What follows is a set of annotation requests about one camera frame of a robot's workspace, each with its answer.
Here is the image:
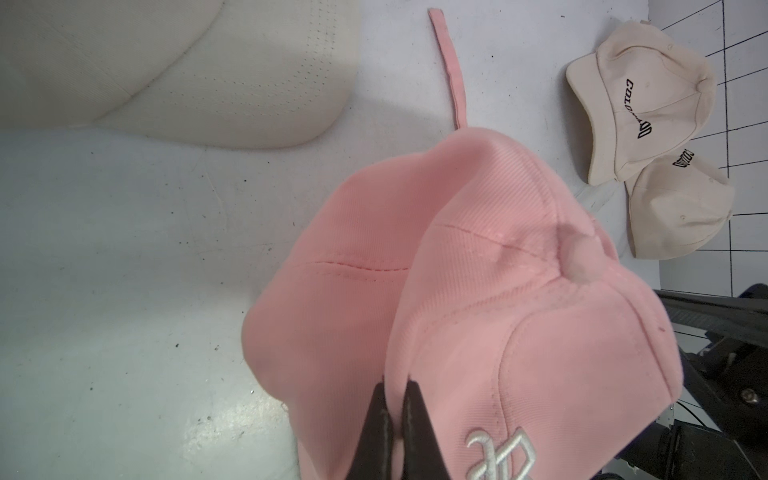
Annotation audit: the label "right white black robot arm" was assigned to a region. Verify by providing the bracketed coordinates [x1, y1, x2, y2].
[618, 283, 767, 479]

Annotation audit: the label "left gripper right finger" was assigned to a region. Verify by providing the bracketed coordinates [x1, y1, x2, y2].
[401, 380, 450, 480]

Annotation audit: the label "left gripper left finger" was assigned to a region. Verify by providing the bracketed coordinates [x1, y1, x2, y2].
[345, 382, 394, 480]

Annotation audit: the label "pink cap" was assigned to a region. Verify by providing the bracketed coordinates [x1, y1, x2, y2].
[242, 9, 484, 479]
[384, 128, 683, 479]

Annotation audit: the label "pink cap back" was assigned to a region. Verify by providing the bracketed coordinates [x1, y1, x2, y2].
[384, 128, 683, 479]

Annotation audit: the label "beige cap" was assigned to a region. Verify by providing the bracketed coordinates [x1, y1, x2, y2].
[1, 0, 360, 149]
[566, 21, 717, 186]
[625, 148, 735, 261]

